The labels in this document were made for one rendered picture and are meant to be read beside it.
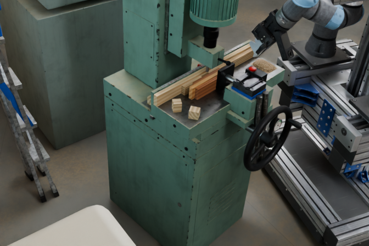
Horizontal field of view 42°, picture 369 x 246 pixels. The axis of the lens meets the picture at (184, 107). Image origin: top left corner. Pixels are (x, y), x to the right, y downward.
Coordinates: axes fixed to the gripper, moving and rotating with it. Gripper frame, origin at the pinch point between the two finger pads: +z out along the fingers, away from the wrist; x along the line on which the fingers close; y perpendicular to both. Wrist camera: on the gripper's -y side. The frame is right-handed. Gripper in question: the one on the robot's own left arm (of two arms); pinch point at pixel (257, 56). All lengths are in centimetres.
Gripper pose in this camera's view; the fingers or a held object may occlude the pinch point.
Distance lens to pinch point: 186.7
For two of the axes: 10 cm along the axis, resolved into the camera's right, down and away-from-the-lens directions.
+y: -6.1, -7.8, 1.3
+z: -4.0, 4.5, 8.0
